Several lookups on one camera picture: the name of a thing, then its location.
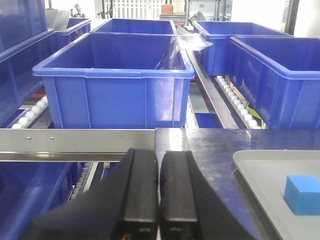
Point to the clear plastic bag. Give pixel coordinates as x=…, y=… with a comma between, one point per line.
x=182, y=40

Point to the white roller track left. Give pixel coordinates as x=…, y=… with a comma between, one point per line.
x=238, y=105

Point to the blue bin front right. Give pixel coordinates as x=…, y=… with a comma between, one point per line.
x=280, y=78

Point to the blue bin rear left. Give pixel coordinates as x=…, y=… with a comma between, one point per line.
x=136, y=26

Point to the blue bin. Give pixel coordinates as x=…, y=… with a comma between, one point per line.
x=118, y=81
x=216, y=59
x=25, y=41
x=28, y=189
x=136, y=26
x=280, y=78

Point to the blue bin far left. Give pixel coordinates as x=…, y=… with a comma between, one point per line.
x=25, y=41

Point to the steel divider rail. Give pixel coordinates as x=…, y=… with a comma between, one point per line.
x=211, y=95

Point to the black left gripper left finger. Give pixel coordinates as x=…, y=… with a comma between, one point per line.
x=121, y=206

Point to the steel shelf front beam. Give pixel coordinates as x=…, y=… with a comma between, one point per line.
x=72, y=145

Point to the blue bin lower left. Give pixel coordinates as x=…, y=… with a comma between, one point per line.
x=28, y=189

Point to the grey metal tray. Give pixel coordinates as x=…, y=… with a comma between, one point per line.
x=265, y=172

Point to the blue bin rear right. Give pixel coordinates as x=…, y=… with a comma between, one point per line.
x=216, y=59

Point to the blue foam cube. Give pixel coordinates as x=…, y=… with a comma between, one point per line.
x=302, y=194

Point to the blue bin front left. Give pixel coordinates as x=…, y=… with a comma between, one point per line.
x=118, y=81

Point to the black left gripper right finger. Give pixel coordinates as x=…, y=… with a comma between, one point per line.
x=189, y=207

